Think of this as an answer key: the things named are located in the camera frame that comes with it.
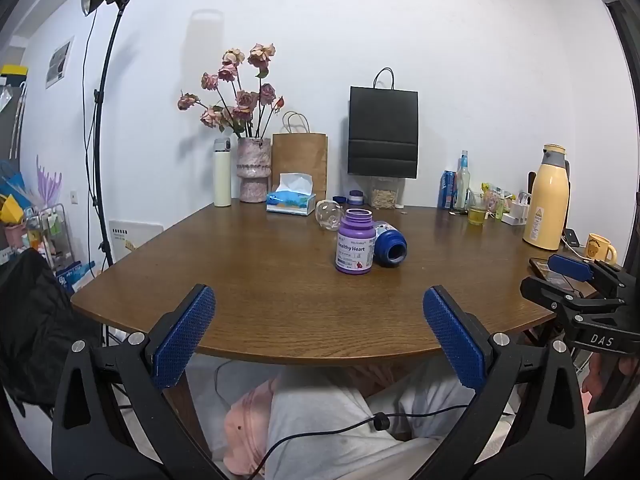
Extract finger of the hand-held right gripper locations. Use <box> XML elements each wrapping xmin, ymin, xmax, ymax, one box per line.
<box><xmin>546</xmin><ymin>253</ymin><xmax>632</xmax><ymax>285</ymax></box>
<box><xmin>520</xmin><ymin>276</ymin><xmax>628</xmax><ymax>318</ymax></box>

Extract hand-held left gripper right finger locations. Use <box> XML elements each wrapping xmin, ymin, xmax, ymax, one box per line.
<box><xmin>422</xmin><ymin>285</ymin><xmax>587</xmax><ymax>480</ymax></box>

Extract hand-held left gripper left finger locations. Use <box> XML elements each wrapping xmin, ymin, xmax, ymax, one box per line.
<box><xmin>51</xmin><ymin>284</ymin><xmax>226</xmax><ymax>480</ymax></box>

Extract clear glass cup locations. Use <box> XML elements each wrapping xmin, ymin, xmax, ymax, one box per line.
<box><xmin>315</xmin><ymin>199</ymin><xmax>347</xmax><ymax>232</ymax></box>

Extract person's right hand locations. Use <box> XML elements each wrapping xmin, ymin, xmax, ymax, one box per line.
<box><xmin>580</xmin><ymin>351</ymin><xmax>640</xmax><ymax>413</ymax></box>

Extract black phone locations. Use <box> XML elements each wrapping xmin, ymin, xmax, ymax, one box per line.
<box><xmin>529</xmin><ymin>257</ymin><xmax>596</xmax><ymax>297</ymax></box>

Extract yellow mug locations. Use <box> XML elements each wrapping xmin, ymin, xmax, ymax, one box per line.
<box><xmin>585</xmin><ymin>233</ymin><xmax>618</xmax><ymax>264</ymax></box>

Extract yellow thermos jug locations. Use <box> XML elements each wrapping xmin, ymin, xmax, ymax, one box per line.
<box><xmin>522</xmin><ymin>144</ymin><xmax>572</xmax><ymax>251</ymax></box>

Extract white charger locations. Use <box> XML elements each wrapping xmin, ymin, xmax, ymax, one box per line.
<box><xmin>501</xmin><ymin>195</ymin><xmax>532</xmax><ymax>227</ymax></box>

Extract pink cloth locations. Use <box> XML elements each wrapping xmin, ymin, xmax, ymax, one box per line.
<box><xmin>222</xmin><ymin>377</ymin><xmax>281</xmax><ymax>476</ymax></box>

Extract glass with yellow liquid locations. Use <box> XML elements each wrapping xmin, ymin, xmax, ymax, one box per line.
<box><xmin>467</xmin><ymin>193</ymin><xmax>489</xmax><ymax>226</ymax></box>

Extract white flat box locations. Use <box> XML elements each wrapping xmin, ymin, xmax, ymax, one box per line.
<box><xmin>108</xmin><ymin>219</ymin><xmax>165</xmax><ymax>264</ymax></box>

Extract blue bottle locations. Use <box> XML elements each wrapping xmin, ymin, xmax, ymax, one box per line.
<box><xmin>372</xmin><ymin>221</ymin><xmax>408</xmax><ymax>268</ymax></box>

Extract blue plastic bag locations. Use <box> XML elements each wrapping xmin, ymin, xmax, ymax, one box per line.
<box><xmin>56</xmin><ymin>260</ymin><xmax>97</xmax><ymax>293</ymax></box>

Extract clear spray bottle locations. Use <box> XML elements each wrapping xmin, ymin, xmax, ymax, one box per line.
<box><xmin>454</xmin><ymin>150</ymin><xmax>472</xmax><ymax>211</ymax></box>

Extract purple supplement bottle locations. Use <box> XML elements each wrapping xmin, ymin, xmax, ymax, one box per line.
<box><xmin>334</xmin><ymin>208</ymin><xmax>377</xmax><ymax>276</ymax></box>

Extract blue drink can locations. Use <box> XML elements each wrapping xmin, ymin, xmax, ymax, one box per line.
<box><xmin>438</xmin><ymin>170</ymin><xmax>457</xmax><ymax>210</ymax></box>

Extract black cloth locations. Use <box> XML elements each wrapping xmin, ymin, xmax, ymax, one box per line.
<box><xmin>0</xmin><ymin>248</ymin><xmax>108</xmax><ymax>418</ymax></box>

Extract clear container with snacks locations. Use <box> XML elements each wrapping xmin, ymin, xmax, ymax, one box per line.
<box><xmin>370</xmin><ymin>176</ymin><xmax>401</xmax><ymax>210</ymax></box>

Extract cream thermos bottle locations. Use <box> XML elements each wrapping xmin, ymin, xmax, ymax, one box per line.
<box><xmin>213</xmin><ymin>137</ymin><xmax>233</xmax><ymax>208</ymax></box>

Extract metal storage cart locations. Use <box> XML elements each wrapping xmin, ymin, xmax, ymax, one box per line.
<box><xmin>22</xmin><ymin>203</ymin><xmax>76</xmax><ymax>273</ymax></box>

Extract blue tissue box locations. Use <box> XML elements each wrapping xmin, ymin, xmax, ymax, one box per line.
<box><xmin>265</xmin><ymin>172</ymin><xmax>317</xmax><ymax>217</ymax></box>

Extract pink ceramic vase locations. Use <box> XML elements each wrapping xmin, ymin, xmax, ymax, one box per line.
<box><xmin>236</xmin><ymin>137</ymin><xmax>272</xmax><ymax>204</ymax></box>

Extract purple branch decoration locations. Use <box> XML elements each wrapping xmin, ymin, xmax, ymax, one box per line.
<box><xmin>34</xmin><ymin>155</ymin><xmax>65</xmax><ymax>207</ymax></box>

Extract brown paper bag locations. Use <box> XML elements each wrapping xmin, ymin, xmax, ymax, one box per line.
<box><xmin>271</xmin><ymin>111</ymin><xmax>329</xmax><ymax>202</ymax></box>

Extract black paper bag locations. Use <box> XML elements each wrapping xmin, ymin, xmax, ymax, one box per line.
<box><xmin>347</xmin><ymin>67</ymin><xmax>420</xmax><ymax>180</ymax></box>

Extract dried pink roses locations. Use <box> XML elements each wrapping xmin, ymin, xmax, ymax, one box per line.
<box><xmin>177</xmin><ymin>43</ymin><xmax>286</xmax><ymax>139</ymax></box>

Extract black cable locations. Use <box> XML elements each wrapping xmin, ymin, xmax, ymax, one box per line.
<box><xmin>252</xmin><ymin>412</ymin><xmax>473</xmax><ymax>480</ymax></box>

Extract wall poster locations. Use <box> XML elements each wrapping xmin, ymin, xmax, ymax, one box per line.
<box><xmin>45</xmin><ymin>36</ymin><xmax>75</xmax><ymax>89</ymax></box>

